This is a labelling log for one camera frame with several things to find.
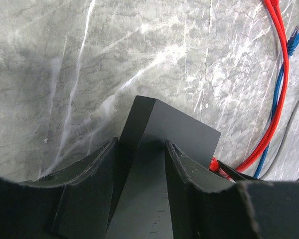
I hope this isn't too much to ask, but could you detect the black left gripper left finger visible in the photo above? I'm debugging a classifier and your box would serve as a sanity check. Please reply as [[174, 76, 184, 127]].
[[19, 138, 118, 239]]

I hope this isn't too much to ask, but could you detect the grey ethernet cable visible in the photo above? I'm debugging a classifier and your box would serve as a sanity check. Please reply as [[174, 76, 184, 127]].
[[259, 81, 299, 181]]

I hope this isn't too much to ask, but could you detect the black network switch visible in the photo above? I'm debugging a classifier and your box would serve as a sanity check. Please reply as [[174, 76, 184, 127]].
[[106, 96, 221, 239]]

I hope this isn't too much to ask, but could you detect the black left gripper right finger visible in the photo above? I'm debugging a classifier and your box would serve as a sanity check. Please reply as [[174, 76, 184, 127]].
[[164, 140, 259, 239]]

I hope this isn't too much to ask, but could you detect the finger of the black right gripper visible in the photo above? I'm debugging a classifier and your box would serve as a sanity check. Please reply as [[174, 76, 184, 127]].
[[217, 160, 258, 182]]

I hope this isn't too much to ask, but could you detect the blue ethernet cable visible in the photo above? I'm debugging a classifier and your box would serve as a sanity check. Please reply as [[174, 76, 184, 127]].
[[253, 24, 299, 179]]

